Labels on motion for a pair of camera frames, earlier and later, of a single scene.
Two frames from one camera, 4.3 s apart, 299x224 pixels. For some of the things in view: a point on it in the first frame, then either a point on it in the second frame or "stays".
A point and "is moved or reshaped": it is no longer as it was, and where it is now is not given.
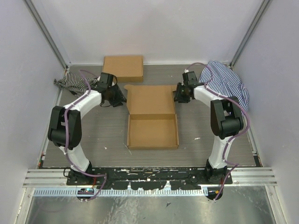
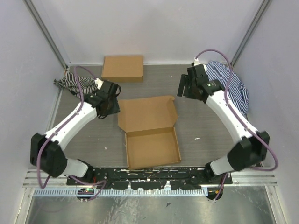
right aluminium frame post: x=250 y=33 stays
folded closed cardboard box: x=127 y=69 stays
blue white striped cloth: x=220 y=79 stays
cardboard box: x=153 y=122 is moved or reshaped
